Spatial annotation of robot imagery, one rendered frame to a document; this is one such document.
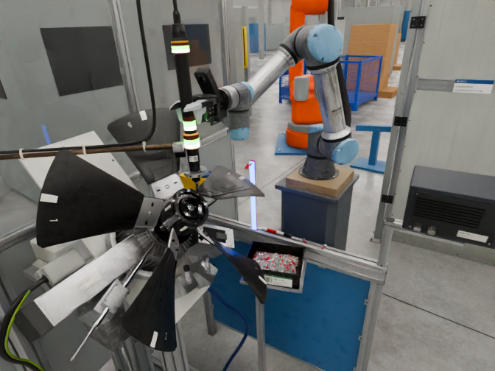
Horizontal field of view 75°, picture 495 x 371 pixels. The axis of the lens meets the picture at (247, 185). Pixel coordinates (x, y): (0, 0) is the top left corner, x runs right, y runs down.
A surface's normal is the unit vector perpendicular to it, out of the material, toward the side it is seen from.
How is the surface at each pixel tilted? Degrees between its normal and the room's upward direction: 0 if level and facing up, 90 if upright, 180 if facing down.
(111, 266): 50
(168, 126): 44
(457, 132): 91
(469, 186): 15
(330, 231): 90
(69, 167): 70
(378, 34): 90
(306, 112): 90
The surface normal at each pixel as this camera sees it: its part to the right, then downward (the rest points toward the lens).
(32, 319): 0.64, -0.43
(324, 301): -0.50, 0.40
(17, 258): 0.87, 0.19
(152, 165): -0.04, -0.16
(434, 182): -0.17, -0.76
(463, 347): -0.04, -0.90
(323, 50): 0.31, 0.29
